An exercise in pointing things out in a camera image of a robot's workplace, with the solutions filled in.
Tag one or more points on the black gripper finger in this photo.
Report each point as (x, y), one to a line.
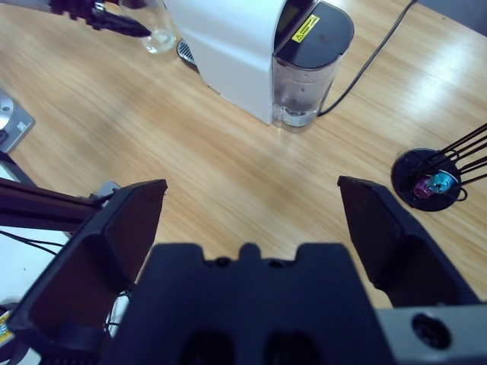
(388, 235)
(95, 247)

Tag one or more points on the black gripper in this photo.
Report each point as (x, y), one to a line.
(76, 5)

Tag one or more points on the purple coffee capsule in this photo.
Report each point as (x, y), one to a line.
(421, 189)

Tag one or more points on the black capsule holder with rods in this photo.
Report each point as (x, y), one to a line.
(407, 167)

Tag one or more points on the dark metal bar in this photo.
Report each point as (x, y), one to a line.
(38, 205)

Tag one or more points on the white capsule coffee machine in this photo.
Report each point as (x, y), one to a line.
(228, 49)

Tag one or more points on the clear water tank black lid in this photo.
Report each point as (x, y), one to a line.
(304, 87)

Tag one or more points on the clear glass cup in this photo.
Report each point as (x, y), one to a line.
(160, 40)

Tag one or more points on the metal grid drip tray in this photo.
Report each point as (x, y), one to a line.
(185, 51)

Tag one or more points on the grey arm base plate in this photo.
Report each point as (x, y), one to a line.
(19, 121)

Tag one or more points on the teal coffee capsule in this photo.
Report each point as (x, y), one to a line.
(443, 181)

